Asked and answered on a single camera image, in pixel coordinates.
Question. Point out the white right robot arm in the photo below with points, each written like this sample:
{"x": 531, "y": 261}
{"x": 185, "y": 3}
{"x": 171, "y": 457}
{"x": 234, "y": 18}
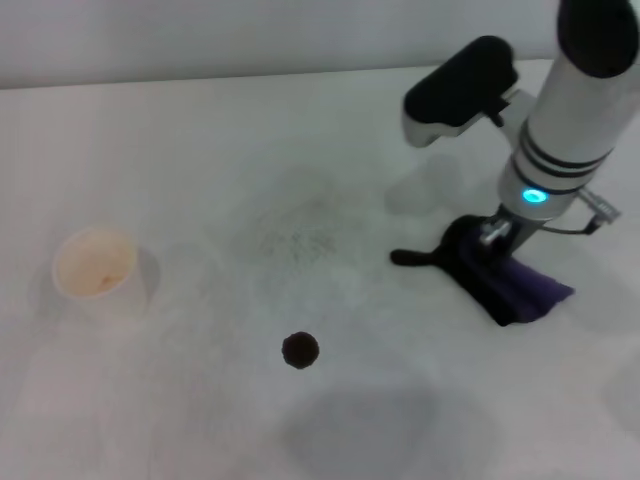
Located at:
{"x": 570, "y": 125}

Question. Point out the right wrist camera housing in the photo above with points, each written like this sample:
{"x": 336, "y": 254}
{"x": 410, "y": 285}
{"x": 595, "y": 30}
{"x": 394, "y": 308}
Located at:
{"x": 460, "y": 85}

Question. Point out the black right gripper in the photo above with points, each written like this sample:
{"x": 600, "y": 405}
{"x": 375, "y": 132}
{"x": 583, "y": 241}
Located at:
{"x": 500, "y": 232}

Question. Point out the purple rag with black edge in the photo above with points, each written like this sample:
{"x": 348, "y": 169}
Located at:
{"x": 495, "y": 290}

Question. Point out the black water stain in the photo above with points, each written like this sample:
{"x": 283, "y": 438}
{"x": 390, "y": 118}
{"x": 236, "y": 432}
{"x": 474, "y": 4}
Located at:
{"x": 300, "y": 351}

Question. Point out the white paper cup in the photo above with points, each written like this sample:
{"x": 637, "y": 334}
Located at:
{"x": 100, "y": 280}

